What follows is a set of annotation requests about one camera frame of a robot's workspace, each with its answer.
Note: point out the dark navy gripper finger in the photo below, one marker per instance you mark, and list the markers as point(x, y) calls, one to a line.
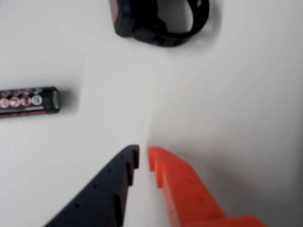
point(94, 201)

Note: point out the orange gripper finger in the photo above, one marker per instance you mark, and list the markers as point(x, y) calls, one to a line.
point(189, 201)

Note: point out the black battery with red print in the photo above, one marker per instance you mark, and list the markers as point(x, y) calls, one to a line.
point(28, 102)

